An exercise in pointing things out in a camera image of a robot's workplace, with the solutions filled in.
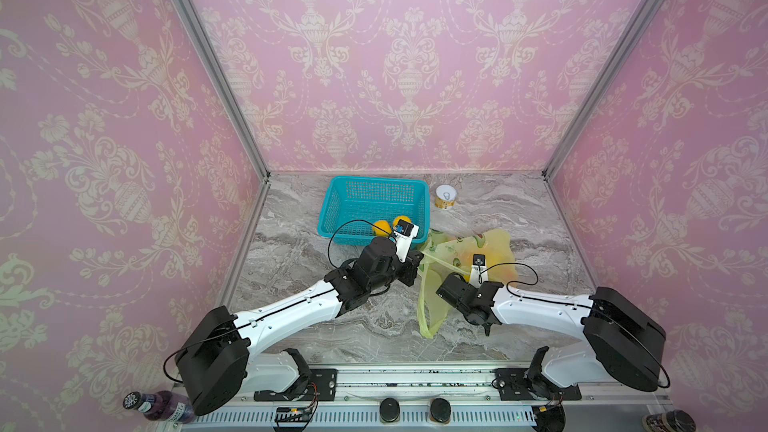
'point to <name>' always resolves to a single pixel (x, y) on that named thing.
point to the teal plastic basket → (352, 205)
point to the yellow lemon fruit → (401, 217)
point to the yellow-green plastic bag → (442, 256)
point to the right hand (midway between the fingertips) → (476, 289)
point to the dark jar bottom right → (676, 420)
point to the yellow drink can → (445, 196)
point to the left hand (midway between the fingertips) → (425, 258)
